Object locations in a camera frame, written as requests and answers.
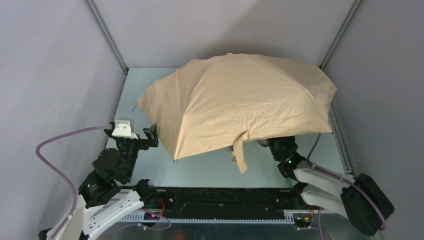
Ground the aluminium frame rail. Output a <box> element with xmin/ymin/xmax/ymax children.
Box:
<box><xmin>83</xmin><ymin>0</ymin><xmax>129</xmax><ymax>75</ymax></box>
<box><xmin>319</xmin><ymin>0</ymin><xmax>364</xmax><ymax>174</ymax></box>

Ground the grey slotted cable duct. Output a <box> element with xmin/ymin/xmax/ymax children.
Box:
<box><xmin>115</xmin><ymin>211</ymin><xmax>296</xmax><ymax>223</ymax></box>

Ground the beige umbrella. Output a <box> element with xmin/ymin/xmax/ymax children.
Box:
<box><xmin>136</xmin><ymin>53</ymin><xmax>337</xmax><ymax>174</ymax></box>

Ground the beige umbrella sleeve cover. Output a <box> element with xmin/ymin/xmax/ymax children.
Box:
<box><xmin>257</xmin><ymin>139</ymin><xmax>269</xmax><ymax>148</ymax></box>

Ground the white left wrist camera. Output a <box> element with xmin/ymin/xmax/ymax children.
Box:
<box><xmin>111</xmin><ymin>118</ymin><xmax>139</xmax><ymax>139</ymax></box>

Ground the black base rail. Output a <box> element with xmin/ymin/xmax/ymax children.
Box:
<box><xmin>146</xmin><ymin>187</ymin><xmax>309</xmax><ymax>221</ymax></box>

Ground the aluminium frame rail right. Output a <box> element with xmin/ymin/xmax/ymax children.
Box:
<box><xmin>319</xmin><ymin>0</ymin><xmax>364</xmax><ymax>174</ymax></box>

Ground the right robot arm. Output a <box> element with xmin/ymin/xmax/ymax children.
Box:
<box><xmin>266</xmin><ymin>136</ymin><xmax>395</xmax><ymax>237</ymax></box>

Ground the aluminium frame rail left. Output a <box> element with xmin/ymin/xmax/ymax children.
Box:
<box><xmin>83</xmin><ymin>0</ymin><xmax>129</xmax><ymax>75</ymax></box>

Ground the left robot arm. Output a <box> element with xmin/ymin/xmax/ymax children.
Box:
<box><xmin>35</xmin><ymin>118</ymin><xmax>159</xmax><ymax>240</ymax></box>

